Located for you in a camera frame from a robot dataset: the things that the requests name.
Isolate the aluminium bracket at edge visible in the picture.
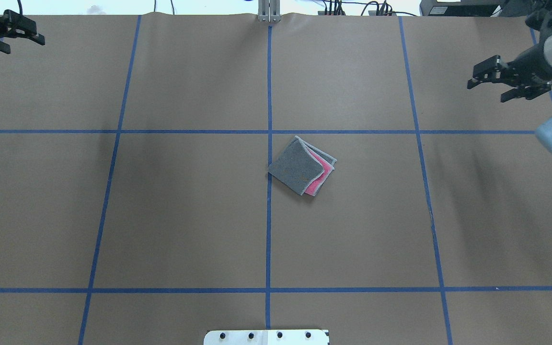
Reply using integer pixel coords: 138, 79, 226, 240
257, 0, 282, 24

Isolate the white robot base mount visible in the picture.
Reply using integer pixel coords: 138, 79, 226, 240
203, 328, 330, 345

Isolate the pink and grey towel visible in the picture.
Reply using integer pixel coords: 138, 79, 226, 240
267, 136, 337, 197

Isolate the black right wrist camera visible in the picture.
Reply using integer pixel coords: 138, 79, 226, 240
524, 6, 552, 32

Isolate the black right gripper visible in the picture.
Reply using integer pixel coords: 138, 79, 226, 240
467, 48, 552, 103

